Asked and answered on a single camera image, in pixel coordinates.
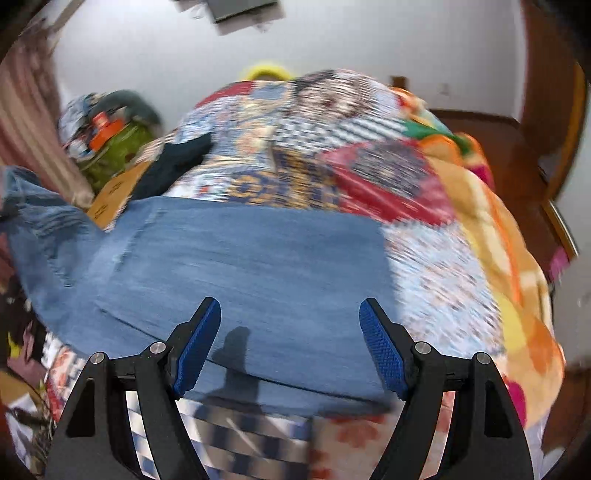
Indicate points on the yellow foam bed guard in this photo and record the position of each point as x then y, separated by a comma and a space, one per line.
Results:
265, 70

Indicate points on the orange fleece blanket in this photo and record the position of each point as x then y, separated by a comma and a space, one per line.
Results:
503, 240

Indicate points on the wooden bed post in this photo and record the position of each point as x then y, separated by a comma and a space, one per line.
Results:
399, 82

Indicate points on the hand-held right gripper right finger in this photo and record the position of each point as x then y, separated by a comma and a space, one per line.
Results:
383, 350

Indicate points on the patchwork quilt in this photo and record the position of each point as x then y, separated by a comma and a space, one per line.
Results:
323, 152

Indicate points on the bamboo lap desk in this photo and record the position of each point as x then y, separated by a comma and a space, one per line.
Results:
115, 194

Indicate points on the small black wall monitor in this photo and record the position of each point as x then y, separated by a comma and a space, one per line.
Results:
244, 8

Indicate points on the pile of clothes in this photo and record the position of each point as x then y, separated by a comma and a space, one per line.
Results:
76, 120

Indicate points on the striped pink curtain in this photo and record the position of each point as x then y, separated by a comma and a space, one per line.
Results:
32, 120

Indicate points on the green patterned cloth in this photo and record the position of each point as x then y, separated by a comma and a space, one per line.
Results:
115, 154

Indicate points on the pink item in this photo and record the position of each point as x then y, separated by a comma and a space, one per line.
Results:
559, 261

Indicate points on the black folded pants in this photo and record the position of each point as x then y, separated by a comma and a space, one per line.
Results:
171, 168

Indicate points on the orange box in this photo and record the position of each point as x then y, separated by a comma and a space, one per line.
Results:
106, 131

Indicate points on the wooden wardrobe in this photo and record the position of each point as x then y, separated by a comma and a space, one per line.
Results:
549, 92

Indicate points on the blue denim pants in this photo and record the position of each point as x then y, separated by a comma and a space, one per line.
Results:
254, 267

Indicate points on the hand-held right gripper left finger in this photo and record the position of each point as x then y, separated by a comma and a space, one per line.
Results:
198, 346

